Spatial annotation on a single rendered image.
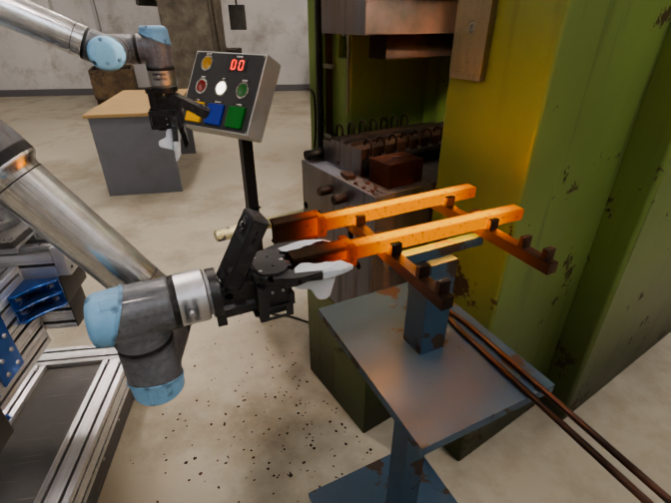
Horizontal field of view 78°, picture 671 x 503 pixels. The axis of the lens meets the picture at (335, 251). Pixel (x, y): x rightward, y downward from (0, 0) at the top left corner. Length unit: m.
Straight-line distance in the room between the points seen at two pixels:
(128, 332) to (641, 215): 1.26
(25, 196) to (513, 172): 0.90
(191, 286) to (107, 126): 3.24
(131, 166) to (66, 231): 3.14
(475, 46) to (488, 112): 0.14
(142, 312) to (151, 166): 3.24
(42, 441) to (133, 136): 2.62
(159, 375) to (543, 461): 1.37
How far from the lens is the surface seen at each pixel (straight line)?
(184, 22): 6.06
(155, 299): 0.59
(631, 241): 1.43
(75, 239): 0.70
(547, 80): 0.96
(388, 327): 0.92
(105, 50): 1.20
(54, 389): 1.76
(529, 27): 0.99
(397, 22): 1.19
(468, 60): 1.05
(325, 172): 1.23
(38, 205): 0.70
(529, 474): 1.67
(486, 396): 0.82
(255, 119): 1.50
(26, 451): 1.61
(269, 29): 8.96
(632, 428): 1.97
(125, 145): 3.79
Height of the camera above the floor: 1.31
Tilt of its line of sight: 30 degrees down
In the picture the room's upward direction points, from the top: straight up
